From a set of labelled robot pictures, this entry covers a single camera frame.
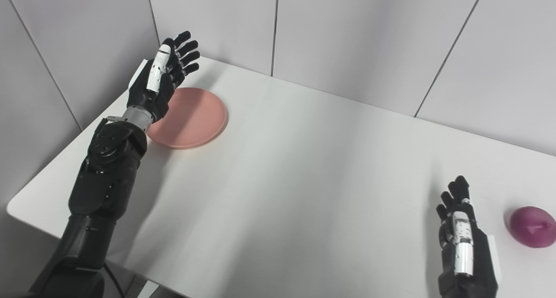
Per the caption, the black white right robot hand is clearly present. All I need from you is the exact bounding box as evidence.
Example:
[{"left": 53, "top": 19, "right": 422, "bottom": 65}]
[{"left": 436, "top": 175, "right": 503, "bottom": 298}]

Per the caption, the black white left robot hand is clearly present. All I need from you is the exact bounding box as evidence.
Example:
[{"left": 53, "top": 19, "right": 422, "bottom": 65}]
[{"left": 127, "top": 30, "right": 201, "bottom": 123}]

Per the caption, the pink round plate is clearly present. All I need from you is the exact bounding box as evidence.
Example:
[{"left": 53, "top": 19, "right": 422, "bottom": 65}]
[{"left": 147, "top": 87, "right": 228, "bottom": 150}]

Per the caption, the purple red onion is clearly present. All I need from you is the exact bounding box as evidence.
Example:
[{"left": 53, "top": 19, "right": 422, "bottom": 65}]
[{"left": 509, "top": 206, "right": 556, "bottom": 248}]

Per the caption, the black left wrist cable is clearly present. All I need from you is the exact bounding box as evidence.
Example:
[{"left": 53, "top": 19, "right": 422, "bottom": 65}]
[{"left": 103, "top": 263, "right": 126, "bottom": 298}]

